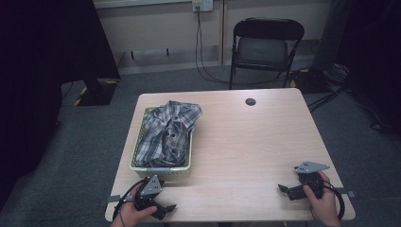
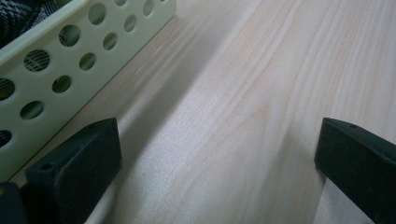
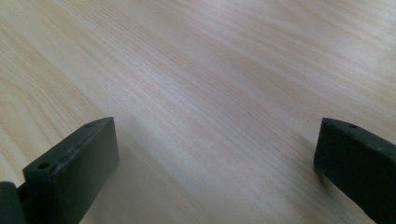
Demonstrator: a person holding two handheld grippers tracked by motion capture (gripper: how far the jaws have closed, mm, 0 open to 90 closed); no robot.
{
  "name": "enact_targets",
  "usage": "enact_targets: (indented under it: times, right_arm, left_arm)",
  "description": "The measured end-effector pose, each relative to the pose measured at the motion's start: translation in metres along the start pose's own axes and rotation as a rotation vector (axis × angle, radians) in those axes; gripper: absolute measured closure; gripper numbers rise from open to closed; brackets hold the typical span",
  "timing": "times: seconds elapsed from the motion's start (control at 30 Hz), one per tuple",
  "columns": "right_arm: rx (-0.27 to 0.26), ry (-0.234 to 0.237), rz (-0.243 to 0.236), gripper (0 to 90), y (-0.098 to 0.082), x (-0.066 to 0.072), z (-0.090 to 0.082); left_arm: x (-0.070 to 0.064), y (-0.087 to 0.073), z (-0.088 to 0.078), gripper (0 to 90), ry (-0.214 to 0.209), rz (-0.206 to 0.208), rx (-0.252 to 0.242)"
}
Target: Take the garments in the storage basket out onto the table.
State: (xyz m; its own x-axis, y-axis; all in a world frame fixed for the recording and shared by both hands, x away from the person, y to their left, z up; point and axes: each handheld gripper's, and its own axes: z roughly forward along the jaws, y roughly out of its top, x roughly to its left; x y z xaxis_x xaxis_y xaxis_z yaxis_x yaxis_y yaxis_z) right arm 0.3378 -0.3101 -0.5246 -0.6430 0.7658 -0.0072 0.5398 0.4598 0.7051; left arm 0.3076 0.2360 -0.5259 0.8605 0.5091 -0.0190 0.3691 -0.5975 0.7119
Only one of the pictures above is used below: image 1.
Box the person's left hand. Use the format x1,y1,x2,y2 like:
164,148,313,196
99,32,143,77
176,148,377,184
118,183,158,224

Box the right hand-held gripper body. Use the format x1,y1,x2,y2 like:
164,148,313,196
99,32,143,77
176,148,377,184
294,161,331,200

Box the black floor cables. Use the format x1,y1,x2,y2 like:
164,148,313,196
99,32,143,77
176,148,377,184
306,84,352,114

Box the coiled cable bundle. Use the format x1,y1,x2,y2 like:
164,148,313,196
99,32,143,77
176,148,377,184
325,62,350,85

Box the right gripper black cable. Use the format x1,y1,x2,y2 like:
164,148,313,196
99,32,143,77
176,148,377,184
323,181,346,220

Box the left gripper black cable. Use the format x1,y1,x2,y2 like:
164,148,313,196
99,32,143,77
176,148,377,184
112,179,149,222

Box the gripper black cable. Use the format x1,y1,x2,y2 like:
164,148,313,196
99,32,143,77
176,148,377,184
112,179,149,222
323,181,346,220

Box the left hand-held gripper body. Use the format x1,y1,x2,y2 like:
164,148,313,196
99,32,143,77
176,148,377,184
134,174,165,212

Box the white wall socket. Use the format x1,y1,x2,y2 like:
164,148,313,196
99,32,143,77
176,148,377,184
192,0,215,13

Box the grey table edge clip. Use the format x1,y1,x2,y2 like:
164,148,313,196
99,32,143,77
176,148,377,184
334,187,357,199
99,194,122,207

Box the person's right hand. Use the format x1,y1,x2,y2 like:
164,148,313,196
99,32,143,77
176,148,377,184
303,171,340,223

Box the black wall socket cable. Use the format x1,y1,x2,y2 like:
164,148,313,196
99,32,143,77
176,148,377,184
194,6,287,87

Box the black folding chair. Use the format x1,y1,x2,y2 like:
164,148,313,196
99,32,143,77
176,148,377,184
229,17,305,90

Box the grey plaid shirt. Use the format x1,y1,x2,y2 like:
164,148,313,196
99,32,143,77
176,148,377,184
135,100,203,168

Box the black yellow-striped stand base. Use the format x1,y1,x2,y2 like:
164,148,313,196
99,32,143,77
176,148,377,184
288,67,333,95
74,79,120,107

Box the pale green plastic basket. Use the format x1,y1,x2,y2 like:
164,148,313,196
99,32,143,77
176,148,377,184
129,106,194,179

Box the grey wall rail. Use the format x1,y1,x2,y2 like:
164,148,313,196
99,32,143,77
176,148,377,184
130,47,171,61

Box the black curtain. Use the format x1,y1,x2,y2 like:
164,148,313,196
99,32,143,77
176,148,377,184
0,0,121,210
334,0,401,135

